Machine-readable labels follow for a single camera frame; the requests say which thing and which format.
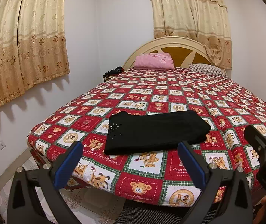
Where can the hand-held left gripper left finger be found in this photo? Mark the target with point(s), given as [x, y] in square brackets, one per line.
[70, 161]

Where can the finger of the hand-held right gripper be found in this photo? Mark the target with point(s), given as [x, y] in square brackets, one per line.
[255, 137]

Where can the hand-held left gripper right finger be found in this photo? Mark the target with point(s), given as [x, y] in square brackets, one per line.
[191, 165]

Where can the black pants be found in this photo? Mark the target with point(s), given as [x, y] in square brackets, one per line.
[156, 130]

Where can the person's dark grey clothing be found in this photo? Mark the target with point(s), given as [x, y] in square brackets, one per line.
[151, 214]

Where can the striped pillow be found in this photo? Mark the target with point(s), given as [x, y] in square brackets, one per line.
[207, 69]

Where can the red checked printed bedspread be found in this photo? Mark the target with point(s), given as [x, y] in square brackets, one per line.
[147, 93]

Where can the dark patterned cloth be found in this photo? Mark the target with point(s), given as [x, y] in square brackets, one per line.
[114, 72]

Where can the pink folded blanket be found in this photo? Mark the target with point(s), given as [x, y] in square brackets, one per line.
[154, 61]

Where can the cream wooden headboard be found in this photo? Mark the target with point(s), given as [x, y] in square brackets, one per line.
[177, 51]

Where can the beige floral curtain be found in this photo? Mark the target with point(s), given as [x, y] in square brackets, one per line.
[189, 16]
[30, 39]

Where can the dark red bed frame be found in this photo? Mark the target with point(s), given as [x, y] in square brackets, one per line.
[73, 183]

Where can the white wall socket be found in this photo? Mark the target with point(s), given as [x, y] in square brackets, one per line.
[1, 144]

